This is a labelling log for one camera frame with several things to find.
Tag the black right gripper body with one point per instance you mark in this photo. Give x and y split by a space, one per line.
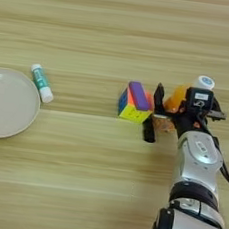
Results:
185 120

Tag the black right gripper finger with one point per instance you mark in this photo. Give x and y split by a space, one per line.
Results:
159 100
217 113

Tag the teal and white glue stick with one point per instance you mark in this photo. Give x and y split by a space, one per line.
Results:
41 82

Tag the round beige plate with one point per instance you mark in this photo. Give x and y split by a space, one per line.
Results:
8 104

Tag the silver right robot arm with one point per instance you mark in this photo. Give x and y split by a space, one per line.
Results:
196 182

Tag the orange juice bottle white cap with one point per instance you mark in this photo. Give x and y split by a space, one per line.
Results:
175 99

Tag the purple rectangular block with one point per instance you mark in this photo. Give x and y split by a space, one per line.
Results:
139 96

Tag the black box with white label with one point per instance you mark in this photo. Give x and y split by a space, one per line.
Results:
199 98

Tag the multicoloured puzzle cube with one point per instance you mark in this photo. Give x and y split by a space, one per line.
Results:
131 112

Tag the small black cylinder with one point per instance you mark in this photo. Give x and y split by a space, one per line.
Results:
148 132

